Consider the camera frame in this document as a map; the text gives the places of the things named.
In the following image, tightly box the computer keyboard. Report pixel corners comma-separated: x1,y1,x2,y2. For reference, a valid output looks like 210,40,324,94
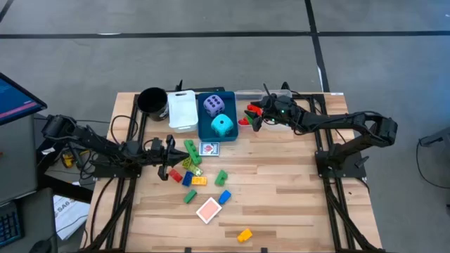
0,200,23,249

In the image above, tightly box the teal foam die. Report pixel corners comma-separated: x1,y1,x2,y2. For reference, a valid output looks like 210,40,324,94
210,113,234,138

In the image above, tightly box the black table frame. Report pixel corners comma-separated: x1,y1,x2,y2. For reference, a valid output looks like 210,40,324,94
84,79,386,253

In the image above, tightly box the computer monitor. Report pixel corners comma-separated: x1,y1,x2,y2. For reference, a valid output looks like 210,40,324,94
0,72,48,127

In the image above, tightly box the translucent lime toy brick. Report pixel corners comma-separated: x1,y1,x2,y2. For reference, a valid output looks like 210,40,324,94
188,163,205,178

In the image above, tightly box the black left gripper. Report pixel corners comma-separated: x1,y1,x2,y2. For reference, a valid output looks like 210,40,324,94
148,134,191,181

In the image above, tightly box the blue playing card box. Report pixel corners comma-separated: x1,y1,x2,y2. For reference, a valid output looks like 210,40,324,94
198,141,221,157

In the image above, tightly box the black cup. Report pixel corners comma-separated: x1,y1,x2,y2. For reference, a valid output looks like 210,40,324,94
136,86,170,122

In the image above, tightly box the black floor cable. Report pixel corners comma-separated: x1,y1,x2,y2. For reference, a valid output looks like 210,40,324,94
416,134,450,190

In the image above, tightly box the grey desk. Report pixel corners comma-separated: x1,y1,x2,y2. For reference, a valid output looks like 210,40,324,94
0,114,38,205

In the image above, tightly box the small red toy brick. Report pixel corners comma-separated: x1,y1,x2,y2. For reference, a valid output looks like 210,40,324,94
168,168,184,183

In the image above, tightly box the white plastic bin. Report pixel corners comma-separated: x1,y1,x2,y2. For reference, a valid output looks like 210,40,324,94
167,89,200,134

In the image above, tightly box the long green toy brick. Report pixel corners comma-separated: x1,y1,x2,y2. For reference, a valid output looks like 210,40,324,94
183,138,203,167

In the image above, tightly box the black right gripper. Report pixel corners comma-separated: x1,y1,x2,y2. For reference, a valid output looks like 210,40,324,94
243,93,302,133

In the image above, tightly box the yellow hand tool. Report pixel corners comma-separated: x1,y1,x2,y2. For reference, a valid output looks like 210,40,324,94
60,151,76,169

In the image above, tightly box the dark blue plastic bin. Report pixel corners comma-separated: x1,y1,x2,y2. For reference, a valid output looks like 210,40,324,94
197,91,240,143

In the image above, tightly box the white paper sheet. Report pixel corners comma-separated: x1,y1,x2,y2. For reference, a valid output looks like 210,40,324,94
52,194,91,241

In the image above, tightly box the dark computer mouse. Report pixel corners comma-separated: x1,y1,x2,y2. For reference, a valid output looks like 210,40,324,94
29,238,54,253

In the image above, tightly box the large red toy brick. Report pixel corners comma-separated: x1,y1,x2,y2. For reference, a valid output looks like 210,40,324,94
238,103,264,127

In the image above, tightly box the purple foam die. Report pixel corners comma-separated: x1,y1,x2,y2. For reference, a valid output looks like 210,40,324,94
202,94,226,118

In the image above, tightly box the blue toy brick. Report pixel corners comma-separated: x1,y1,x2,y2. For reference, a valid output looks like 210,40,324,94
181,170,195,188

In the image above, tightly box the green stepped toy brick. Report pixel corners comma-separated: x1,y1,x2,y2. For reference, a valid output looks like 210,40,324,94
214,169,229,188

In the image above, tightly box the small yellow toy brick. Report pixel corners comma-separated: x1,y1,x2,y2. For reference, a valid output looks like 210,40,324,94
236,227,254,244

